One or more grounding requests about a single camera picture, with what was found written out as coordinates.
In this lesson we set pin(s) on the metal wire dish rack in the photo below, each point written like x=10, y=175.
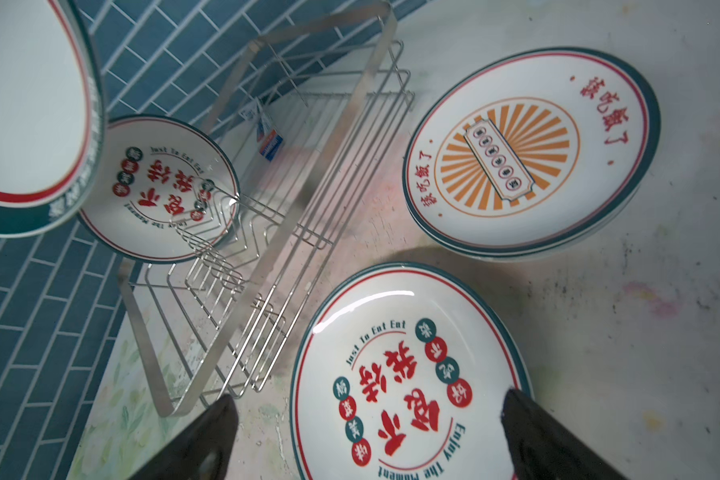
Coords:
x=218, y=323

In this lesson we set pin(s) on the just eat text plate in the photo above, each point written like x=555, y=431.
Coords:
x=401, y=374

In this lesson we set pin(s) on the rearmost green rim plate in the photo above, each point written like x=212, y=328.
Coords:
x=164, y=190

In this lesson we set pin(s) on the red ring plate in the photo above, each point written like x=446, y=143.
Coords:
x=52, y=121

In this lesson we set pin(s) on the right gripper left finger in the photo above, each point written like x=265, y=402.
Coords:
x=202, y=450

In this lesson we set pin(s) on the thin red rim plate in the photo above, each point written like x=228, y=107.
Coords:
x=531, y=149

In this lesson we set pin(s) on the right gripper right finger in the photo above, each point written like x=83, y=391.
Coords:
x=542, y=448

